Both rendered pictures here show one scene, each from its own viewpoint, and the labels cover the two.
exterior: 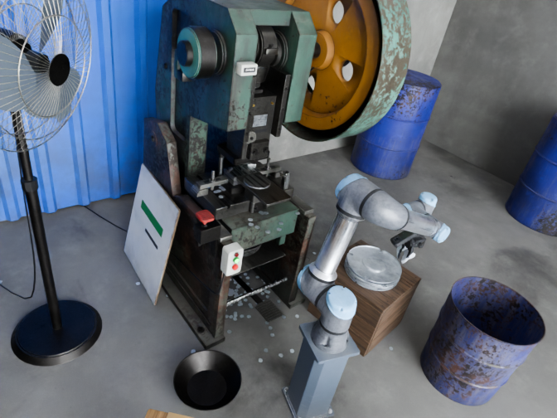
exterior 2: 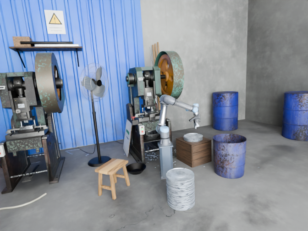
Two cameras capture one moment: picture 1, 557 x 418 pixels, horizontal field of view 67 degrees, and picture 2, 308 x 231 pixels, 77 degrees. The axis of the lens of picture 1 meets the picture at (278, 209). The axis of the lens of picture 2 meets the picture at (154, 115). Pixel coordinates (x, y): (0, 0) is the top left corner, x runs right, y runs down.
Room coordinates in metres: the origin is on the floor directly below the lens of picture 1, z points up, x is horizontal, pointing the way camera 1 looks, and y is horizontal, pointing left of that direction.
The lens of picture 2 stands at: (-1.15, -1.16, 1.31)
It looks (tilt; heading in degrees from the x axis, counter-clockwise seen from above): 11 degrees down; 24
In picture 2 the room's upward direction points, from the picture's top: 4 degrees counter-clockwise
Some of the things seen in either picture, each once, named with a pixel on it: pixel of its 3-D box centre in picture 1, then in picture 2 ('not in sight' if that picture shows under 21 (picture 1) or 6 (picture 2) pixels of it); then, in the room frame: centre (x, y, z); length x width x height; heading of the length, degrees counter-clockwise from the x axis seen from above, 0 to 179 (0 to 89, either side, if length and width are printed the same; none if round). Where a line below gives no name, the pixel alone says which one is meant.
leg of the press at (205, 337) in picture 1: (175, 223); (132, 130); (1.69, 0.50, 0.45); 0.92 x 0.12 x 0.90; 44
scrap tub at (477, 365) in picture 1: (475, 342); (228, 155); (1.48, -1.07, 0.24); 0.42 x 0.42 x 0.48
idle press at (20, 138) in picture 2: not in sight; (35, 114); (0.84, 1.71, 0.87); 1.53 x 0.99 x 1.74; 42
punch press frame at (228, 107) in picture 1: (226, 147); (145, 107); (1.88, 0.31, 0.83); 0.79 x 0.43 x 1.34; 44
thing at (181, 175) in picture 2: not in sight; (179, 174); (0.65, -0.63, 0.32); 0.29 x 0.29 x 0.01
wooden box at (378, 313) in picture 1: (362, 294); (193, 149); (1.73, -0.54, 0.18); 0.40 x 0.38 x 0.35; 51
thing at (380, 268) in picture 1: (374, 263); (193, 135); (1.74, -0.54, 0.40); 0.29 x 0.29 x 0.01
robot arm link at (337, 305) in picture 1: (337, 307); (164, 131); (1.15, -0.29, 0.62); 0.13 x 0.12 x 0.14; 40
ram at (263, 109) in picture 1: (253, 122); (148, 95); (1.75, 0.18, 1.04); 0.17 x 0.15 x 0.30; 44
